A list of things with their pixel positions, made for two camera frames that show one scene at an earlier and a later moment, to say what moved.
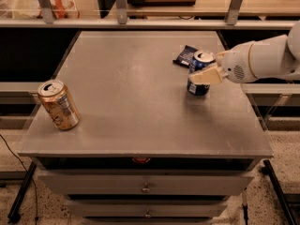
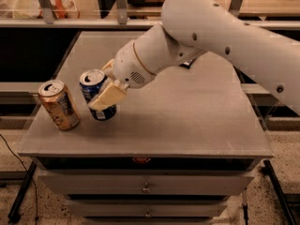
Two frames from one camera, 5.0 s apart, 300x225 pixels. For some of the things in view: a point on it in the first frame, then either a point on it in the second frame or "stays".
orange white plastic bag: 62,5 stays
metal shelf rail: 122,21 stays
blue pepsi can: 201,60 to 90,82
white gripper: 236,62 to 128,66
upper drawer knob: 145,189 stays
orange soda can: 59,104 stays
